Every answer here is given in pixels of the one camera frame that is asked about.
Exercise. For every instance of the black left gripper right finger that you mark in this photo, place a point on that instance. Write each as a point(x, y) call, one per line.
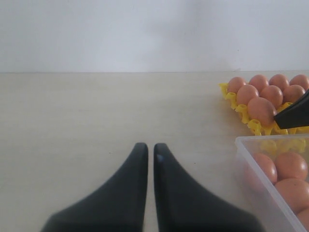
point(183, 205)

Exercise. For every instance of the brown egg upper middle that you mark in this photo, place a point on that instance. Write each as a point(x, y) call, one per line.
point(291, 165)

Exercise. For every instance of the clear plastic bin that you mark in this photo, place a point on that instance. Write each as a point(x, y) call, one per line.
point(268, 206)

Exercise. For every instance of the yellow plastic egg tray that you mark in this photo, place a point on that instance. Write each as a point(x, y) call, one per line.
point(241, 111)

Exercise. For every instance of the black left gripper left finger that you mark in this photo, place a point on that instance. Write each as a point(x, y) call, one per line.
point(117, 206)

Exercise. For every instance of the brown egg bin bottom edge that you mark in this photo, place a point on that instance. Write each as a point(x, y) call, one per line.
point(292, 93)

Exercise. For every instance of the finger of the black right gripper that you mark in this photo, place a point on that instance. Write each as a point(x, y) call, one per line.
point(295, 115)

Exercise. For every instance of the brown egg lower right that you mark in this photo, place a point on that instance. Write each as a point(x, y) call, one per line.
point(295, 192)

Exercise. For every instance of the brown egg large upper left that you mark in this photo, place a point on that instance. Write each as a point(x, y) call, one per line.
point(267, 165)

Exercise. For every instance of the brown egg tray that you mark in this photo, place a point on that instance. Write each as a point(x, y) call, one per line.
point(235, 84)
point(279, 80)
point(259, 81)

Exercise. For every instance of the brown egg corner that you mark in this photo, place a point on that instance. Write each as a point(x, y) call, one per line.
point(262, 110)

